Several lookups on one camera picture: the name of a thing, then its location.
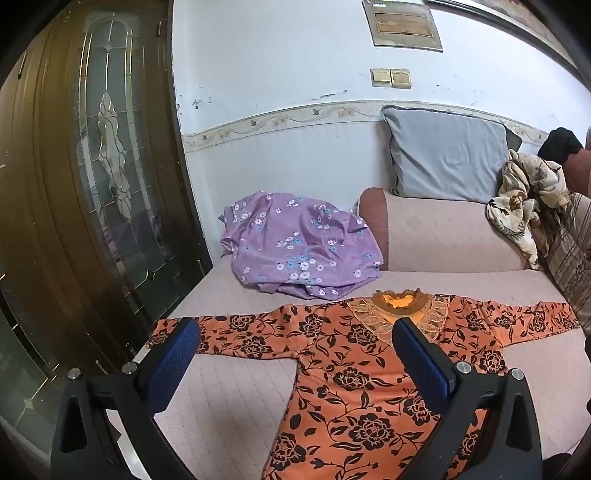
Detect framed wall picture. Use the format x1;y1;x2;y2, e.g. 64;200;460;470
362;1;443;52

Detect right beige wall switch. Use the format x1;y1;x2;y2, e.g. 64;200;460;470
390;69;412;89

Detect beige floral crumpled cloth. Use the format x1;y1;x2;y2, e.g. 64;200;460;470
485;149;570;270

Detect black cloth item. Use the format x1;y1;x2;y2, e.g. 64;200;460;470
538;127;583;165

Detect purple floral cloth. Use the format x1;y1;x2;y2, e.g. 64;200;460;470
219;191;384;300

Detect striped brown pillow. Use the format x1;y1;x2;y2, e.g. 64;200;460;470
543;192;591;337

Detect beige wall switch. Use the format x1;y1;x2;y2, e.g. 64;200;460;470
390;69;412;89
370;68;392;87

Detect brown wooden glass door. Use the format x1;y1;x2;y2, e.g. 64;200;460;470
1;1;211;467

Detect grey pillow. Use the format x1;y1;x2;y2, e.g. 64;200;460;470
381;105;522;203

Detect orange black floral blouse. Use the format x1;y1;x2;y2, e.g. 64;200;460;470
146;287;581;480

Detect left beige wall switch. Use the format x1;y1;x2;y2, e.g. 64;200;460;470
370;68;392;87

